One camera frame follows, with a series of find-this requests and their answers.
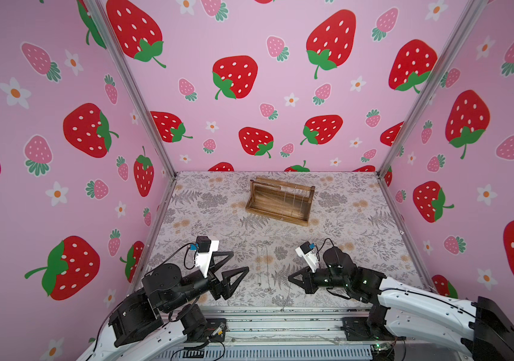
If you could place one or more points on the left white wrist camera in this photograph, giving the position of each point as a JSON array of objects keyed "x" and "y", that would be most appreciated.
[{"x": 205, "y": 248}]

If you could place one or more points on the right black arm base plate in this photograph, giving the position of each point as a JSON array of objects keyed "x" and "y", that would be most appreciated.
[{"x": 364, "y": 329}]

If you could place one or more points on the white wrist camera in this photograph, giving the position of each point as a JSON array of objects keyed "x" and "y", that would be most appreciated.
[
  {"x": 308, "y": 252},
  {"x": 205, "y": 248}
]

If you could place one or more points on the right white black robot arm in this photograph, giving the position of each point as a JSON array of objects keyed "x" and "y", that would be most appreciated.
[{"x": 478, "y": 329}]

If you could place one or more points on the wooden jewelry display stand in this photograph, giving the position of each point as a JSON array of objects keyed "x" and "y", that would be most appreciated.
[{"x": 281, "y": 200}]

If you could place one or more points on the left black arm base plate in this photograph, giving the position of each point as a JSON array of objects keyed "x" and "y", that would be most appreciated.
[{"x": 212, "y": 330}]

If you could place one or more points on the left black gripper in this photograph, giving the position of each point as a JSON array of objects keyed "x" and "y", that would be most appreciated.
[{"x": 220, "y": 289}]

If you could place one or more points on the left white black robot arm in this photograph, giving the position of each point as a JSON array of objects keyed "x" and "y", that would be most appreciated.
[{"x": 164, "y": 314}]

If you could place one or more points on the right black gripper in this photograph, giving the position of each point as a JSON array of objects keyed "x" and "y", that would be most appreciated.
[{"x": 312, "y": 277}]

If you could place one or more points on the aluminium rail frame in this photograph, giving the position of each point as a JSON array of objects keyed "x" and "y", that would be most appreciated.
[{"x": 252, "y": 336}]

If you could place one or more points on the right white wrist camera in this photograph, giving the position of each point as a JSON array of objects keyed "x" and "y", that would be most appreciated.
[{"x": 308, "y": 252}]

